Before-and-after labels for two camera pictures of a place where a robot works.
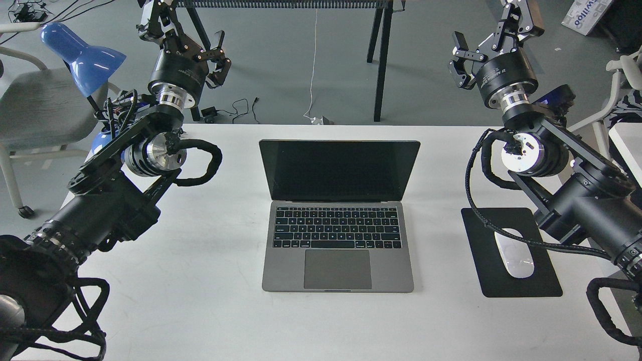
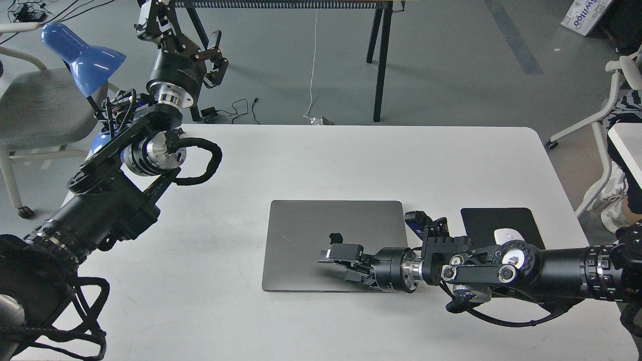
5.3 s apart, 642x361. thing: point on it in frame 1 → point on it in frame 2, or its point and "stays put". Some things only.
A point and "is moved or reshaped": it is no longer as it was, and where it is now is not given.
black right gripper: [506, 78] → [394, 269]
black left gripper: [178, 79] stays put
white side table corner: [628, 138] stays put
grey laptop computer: [340, 215] is moved or reshaped
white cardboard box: [584, 15] stays put
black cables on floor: [35, 11] stays put
